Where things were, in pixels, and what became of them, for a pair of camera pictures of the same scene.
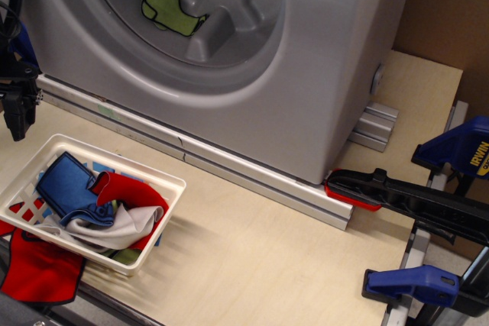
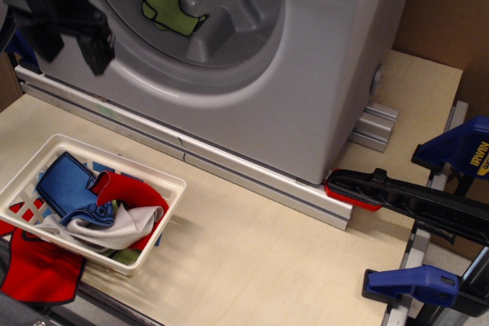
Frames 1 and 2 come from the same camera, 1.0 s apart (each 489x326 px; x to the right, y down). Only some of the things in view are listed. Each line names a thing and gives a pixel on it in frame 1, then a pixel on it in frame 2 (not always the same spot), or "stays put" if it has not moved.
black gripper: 18,77 → 59,3
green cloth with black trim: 164,8 stays put
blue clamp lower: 431,283 stays put
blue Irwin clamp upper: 465,146 stays put
